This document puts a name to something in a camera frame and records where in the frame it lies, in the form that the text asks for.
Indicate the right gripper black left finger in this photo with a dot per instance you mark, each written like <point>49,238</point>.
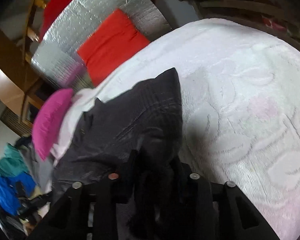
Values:
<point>113,208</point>

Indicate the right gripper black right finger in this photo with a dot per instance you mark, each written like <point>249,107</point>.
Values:
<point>196,208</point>

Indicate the black jacket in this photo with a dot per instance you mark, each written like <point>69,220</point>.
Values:
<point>147,117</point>

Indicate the grey folded garment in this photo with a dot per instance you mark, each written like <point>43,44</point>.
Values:
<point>40,170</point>

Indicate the blue garment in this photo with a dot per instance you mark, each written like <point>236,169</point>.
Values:
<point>8,192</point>

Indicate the teal garment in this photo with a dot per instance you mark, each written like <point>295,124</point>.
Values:
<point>12,163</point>

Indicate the white pink bed blanket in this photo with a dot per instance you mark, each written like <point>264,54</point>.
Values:
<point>240,90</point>

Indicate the magenta pillow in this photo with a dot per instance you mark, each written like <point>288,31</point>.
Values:
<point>48,121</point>

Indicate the wooden cabinet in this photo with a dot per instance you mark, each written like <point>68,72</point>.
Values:
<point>22,90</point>

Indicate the silver quilted headboard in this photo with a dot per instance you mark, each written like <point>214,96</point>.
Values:
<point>56,57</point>

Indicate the red pillow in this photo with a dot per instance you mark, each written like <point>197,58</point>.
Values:
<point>114,42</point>

